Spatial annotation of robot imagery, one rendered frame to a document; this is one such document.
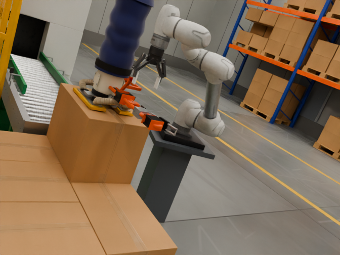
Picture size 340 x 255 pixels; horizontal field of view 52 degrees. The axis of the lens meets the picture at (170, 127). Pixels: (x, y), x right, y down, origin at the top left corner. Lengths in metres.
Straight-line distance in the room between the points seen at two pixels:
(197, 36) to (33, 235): 1.14
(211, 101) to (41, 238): 1.41
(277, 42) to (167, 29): 8.85
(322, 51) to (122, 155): 8.07
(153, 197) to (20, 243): 1.51
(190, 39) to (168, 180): 1.45
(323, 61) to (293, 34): 1.25
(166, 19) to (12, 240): 1.19
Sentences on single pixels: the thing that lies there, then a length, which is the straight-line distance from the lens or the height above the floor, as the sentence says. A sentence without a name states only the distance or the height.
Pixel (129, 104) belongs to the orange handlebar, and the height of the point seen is 1.08.
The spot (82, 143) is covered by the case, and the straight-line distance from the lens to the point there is 1.95.
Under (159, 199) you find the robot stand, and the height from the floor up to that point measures 0.21.
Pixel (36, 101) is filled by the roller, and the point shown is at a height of 0.55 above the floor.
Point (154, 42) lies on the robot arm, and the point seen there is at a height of 1.44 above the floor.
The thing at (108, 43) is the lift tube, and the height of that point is 1.32.
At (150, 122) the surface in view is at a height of 1.09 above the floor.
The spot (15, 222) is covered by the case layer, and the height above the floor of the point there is 0.54.
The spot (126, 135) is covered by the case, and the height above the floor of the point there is 0.87.
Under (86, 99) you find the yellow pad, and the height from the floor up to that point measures 0.97.
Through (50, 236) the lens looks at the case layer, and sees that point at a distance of 1.65.
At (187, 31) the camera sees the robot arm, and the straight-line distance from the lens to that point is 1.69.
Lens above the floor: 1.55
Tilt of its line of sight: 16 degrees down
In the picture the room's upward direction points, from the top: 21 degrees clockwise
